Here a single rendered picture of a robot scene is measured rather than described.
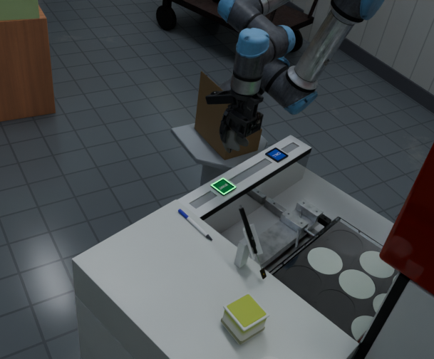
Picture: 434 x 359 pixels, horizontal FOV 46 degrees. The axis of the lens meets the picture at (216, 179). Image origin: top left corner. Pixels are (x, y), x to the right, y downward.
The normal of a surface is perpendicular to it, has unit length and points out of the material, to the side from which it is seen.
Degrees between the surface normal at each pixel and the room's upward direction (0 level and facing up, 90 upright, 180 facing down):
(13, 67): 90
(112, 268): 0
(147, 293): 0
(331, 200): 0
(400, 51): 90
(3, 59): 90
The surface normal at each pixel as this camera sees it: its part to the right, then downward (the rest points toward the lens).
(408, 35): -0.85, 0.25
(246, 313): 0.12, -0.76
